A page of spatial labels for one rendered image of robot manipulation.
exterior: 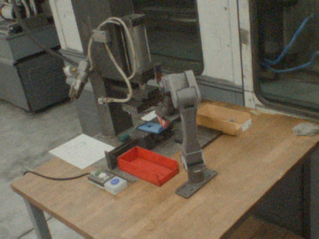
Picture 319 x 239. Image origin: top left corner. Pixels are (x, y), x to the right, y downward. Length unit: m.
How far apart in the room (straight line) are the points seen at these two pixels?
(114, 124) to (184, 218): 0.77
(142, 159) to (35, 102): 3.28
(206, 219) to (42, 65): 3.77
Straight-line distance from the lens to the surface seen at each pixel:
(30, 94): 4.99
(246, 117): 2.03
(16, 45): 4.84
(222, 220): 1.49
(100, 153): 2.01
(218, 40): 2.34
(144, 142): 1.89
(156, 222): 1.51
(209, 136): 1.94
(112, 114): 2.07
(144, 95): 1.84
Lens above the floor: 1.86
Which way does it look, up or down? 25 degrees down
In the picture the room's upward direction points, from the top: 10 degrees counter-clockwise
